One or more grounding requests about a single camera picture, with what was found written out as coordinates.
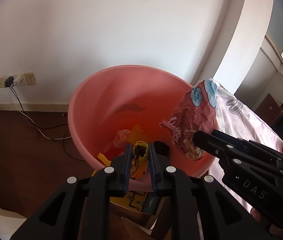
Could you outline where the wall power socket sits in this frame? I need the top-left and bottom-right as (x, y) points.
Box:
(0, 72), (37, 88)

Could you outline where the black power cable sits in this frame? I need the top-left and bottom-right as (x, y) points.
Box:
(4, 76), (87, 163)

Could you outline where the yellow plastic bag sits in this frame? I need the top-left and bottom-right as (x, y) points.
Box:
(96, 141), (150, 181)

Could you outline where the black foam fruit net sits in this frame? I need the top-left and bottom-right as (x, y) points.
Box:
(154, 141), (170, 157)

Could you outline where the pink floral tablecloth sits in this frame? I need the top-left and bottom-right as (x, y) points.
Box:
(195, 78), (283, 240)

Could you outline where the person right hand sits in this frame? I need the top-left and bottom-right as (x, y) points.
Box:
(250, 207), (283, 236)

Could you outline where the pink plastic basin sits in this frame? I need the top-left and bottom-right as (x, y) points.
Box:
(68, 65), (215, 178)

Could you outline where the orange white plastic bag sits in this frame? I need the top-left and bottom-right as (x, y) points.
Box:
(103, 124), (150, 154)

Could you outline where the red snack bag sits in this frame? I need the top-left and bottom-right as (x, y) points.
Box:
(160, 79), (218, 161)

